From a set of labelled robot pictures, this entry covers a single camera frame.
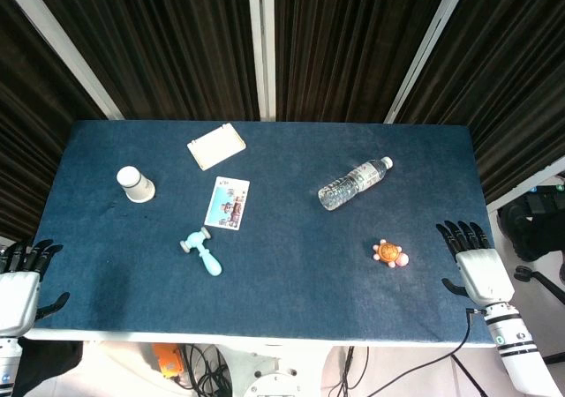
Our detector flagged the orange toy turtle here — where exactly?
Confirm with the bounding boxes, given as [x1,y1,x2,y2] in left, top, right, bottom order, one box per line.
[372,238,410,268]

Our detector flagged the clear plastic water bottle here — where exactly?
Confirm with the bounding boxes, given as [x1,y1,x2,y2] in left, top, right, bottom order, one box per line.
[317,155,395,212]

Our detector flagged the black equipment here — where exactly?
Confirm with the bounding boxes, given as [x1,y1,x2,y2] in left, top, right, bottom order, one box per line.
[497,184,565,262]

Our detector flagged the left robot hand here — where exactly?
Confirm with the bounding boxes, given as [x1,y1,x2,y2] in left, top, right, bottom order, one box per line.
[0,238,71,338]

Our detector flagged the blue table cloth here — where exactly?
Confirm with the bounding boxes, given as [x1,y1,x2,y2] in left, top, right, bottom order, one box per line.
[31,120,502,348]

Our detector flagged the orange device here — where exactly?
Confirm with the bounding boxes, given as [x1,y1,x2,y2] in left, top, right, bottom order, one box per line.
[151,342,183,379]

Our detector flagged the picture card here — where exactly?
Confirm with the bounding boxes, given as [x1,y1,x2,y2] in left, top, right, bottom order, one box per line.
[204,176,251,231]

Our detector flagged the white paper cup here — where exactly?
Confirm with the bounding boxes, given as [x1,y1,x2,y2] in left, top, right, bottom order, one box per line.
[116,165,156,203]

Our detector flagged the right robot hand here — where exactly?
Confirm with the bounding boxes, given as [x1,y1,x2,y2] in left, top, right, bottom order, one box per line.
[435,220,516,305]

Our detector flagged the dark curtain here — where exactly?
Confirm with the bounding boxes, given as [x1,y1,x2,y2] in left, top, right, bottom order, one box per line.
[0,0,565,239]

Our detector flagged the white frame post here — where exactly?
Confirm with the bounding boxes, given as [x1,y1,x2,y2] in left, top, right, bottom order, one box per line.
[382,0,476,125]
[0,0,124,121]
[245,0,277,122]

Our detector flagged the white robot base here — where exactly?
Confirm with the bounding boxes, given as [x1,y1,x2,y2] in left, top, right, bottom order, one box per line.
[215,342,332,397]

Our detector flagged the black tripod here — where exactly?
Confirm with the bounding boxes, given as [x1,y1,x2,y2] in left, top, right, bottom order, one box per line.
[513,264,565,305]

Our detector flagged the light blue toy hammer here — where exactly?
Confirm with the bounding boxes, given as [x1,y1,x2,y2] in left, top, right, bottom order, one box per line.
[179,227,223,277]

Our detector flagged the black cable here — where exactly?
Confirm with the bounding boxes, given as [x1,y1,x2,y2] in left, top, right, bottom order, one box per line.
[365,307,487,397]

